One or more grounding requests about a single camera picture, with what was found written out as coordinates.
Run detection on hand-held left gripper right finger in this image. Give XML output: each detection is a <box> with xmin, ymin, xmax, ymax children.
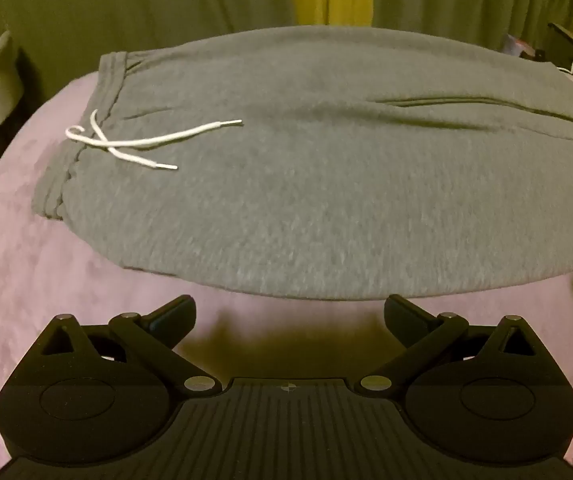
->
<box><xmin>361</xmin><ymin>294</ymin><xmax>538</xmax><ymax>402</ymax></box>

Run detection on purple bed blanket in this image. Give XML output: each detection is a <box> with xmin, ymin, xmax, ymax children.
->
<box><xmin>0</xmin><ymin>62</ymin><xmax>573</xmax><ymax>476</ymax></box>

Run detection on grey sweat pants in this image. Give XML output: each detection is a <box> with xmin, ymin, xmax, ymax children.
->
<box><xmin>32</xmin><ymin>25</ymin><xmax>573</xmax><ymax>301</ymax></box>

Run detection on red and blue packet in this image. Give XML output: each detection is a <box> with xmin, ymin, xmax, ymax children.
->
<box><xmin>504</xmin><ymin>33</ymin><xmax>547</xmax><ymax>61</ymax></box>

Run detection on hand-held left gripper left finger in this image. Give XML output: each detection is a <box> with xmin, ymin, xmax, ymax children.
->
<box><xmin>39</xmin><ymin>295</ymin><xmax>222</xmax><ymax>402</ymax></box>

